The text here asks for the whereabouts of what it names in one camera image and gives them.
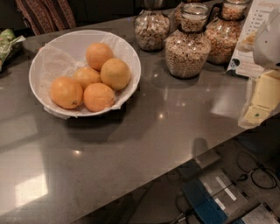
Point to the left glass cereal jar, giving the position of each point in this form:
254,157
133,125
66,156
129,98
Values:
151,26

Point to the middle glass cereal jar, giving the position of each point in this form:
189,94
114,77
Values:
187,49

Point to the white allergen sign card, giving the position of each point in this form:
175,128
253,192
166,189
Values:
242,63

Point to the glass cereal jar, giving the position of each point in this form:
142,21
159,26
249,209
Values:
177,11
187,49
224,29
151,26

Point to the orange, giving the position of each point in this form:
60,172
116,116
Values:
115,73
97,54
86,76
66,92
98,96

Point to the blue box on floor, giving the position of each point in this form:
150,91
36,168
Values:
203,204

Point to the right glass cereal jar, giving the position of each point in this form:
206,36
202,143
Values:
224,29

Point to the grey floor case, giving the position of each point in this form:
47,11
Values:
231,198

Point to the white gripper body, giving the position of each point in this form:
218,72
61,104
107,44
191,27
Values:
269,48

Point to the patterned brown cloth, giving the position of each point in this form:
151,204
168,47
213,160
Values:
45,16

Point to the white paper bowl liner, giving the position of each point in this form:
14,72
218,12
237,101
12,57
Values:
55,62

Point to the white bowl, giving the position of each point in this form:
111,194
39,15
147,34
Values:
58,43

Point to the green snack packet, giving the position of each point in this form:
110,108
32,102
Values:
10,44

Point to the back glass cereal jar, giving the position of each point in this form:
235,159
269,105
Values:
177,11

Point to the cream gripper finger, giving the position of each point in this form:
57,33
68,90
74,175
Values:
262,98

